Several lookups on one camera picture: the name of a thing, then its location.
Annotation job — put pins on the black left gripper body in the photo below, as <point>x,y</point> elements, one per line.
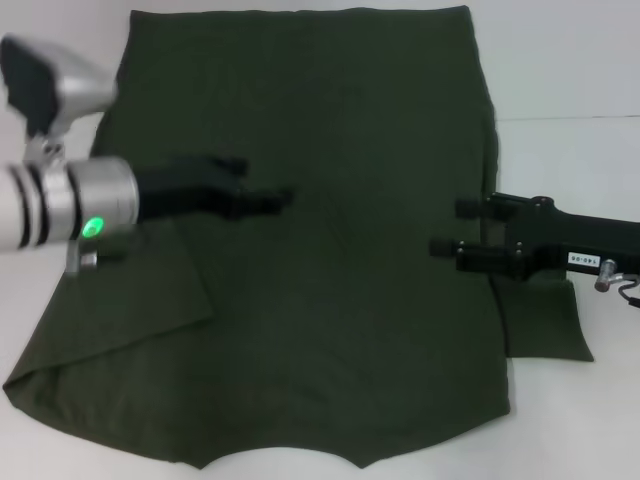
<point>185,190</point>

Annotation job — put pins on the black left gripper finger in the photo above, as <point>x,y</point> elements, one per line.
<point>235,167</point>
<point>260,201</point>

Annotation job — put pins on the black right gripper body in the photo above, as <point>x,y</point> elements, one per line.
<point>575,240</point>

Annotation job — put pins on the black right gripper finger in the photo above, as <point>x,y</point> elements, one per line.
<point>480,257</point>
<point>480,208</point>

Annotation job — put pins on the dark green shirt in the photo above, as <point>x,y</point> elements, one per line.
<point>350,125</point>

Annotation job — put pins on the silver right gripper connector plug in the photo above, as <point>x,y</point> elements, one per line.
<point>605,275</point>

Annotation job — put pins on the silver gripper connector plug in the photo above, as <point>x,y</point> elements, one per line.
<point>82,257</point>
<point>605,275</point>

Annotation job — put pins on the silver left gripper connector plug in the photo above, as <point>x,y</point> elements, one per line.
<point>82,257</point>

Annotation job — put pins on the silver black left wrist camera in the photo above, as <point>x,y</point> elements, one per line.
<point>45,85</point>

